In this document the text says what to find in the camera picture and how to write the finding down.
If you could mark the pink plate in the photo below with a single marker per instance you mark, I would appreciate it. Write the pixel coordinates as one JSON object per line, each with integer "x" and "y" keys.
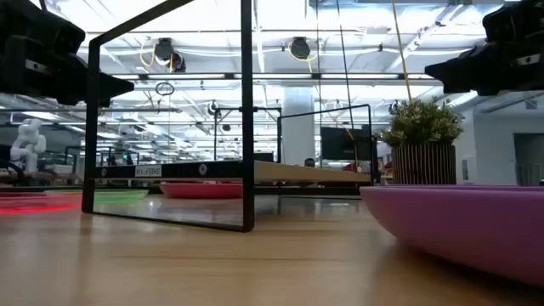
{"x": 200, "y": 190}

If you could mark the black monitor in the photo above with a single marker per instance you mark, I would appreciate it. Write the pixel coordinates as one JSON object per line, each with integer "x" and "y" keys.
{"x": 340, "y": 143}

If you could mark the green plant in striped pot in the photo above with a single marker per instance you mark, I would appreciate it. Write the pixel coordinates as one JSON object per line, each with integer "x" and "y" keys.
{"x": 421, "y": 127}

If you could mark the wooden shelf black metal frame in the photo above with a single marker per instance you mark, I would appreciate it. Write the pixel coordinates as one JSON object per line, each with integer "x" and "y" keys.
{"x": 247, "y": 127}

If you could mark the transparent green plate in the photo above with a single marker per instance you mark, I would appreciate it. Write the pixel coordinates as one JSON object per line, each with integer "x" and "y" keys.
{"x": 123, "y": 196}

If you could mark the white humanoid robot figure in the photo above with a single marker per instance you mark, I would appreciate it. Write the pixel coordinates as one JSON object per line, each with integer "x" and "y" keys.
{"x": 27, "y": 144}

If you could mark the purple plate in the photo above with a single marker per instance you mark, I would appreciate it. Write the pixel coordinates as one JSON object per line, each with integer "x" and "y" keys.
{"x": 467, "y": 229}

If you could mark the person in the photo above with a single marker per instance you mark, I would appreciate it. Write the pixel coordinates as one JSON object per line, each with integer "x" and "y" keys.
{"x": 309, "y": 162}

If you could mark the black aluminium table frame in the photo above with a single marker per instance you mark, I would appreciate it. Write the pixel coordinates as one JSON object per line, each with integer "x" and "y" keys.
{"x": 319, "y": 191}

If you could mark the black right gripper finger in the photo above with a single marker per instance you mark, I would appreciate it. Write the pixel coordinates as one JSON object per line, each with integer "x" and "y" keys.
{"x": 472, "y": 66}
{"x": 476, "y": 88}

